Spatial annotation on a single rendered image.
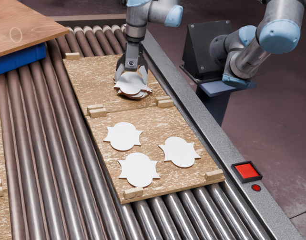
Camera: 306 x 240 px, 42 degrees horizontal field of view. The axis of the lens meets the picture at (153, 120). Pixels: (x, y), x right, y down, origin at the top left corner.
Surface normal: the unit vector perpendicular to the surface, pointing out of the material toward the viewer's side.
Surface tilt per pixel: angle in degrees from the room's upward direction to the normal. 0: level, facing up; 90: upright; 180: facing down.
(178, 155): 0
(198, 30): 47
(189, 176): 0
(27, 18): 0
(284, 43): 121
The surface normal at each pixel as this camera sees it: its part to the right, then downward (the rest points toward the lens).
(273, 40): -0.24, 0.90
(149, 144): 0.11, -0.79
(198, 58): 0.40, -0.11
